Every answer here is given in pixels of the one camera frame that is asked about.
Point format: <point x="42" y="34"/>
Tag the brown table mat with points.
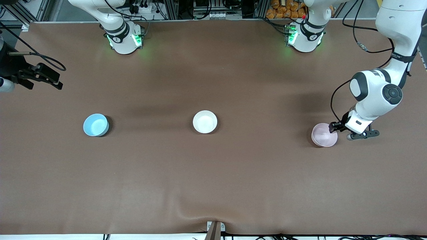
<point x="213" y="180"/>

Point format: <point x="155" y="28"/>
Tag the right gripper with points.
<point x="10" y="66"/>

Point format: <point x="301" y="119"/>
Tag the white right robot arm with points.
<point x="123" y="41"/>

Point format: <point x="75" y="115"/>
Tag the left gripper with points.
<point x="339" y="125"/>

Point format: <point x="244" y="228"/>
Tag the pink bowl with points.
<point x="322" y="136"/>

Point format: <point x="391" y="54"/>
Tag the small metal bracket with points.
<point x="223" y="227"/>

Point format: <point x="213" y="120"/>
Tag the orange items crate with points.
<point x="283" y="10"/>

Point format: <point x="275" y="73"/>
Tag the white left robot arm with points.
<point x="373" y="96"/>

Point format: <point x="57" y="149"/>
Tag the white bowl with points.
<point x="204" y="122"/>

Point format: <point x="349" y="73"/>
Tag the aluminium frame post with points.
<point x="260" y="8"/>
<point x="170" y="9"/>

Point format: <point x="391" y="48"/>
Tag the blue bowl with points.
<point x="95" y="125"/>

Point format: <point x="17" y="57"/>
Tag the aluminium frame corner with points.
<point x="25" y="25"/>

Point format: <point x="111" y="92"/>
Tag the white power strip with plugs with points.
<point x="143" y="9"/>

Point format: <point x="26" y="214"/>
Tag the long white socket strip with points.
<point x="217" y="15"/>

